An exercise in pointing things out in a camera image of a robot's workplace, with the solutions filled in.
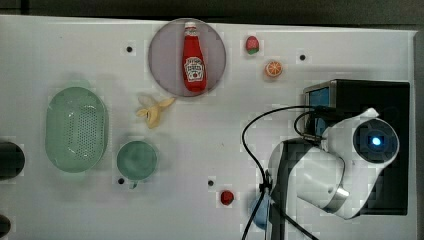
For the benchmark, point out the black toaster oven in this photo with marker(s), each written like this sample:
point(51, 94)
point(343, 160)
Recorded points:
point(342, 99)

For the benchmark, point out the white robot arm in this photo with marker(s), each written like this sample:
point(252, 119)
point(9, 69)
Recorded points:
point(335, 174)

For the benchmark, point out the red ketchup bottle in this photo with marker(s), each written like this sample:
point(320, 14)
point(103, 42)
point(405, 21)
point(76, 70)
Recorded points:
point(193, 65)

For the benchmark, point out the peeled banana toy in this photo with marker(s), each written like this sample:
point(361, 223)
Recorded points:
point(151, 109)

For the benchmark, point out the small red toy fruit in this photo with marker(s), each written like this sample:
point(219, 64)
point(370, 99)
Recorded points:
point(226, 197)

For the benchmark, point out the toy orange half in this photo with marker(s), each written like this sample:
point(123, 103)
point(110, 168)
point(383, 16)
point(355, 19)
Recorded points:
point(273, 69)

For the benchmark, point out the grey round plate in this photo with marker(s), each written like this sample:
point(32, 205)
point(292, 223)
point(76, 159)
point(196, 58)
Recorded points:
point(166, 54)

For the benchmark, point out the green mug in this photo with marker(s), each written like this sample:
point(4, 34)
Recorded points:
point(137, 161)

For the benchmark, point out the toy strawberry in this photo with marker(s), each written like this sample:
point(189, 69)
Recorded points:
point(252, 45)

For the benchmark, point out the blue cup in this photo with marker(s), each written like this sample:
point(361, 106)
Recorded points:
point(261, 217)

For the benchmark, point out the green perforated colander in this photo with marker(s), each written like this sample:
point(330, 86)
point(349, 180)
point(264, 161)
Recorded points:
point(76, 130)

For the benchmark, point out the black round pot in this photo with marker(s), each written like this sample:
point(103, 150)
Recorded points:
point(12, 160)

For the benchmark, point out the dark object at edge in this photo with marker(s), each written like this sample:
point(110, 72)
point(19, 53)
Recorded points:
point(5, 225)

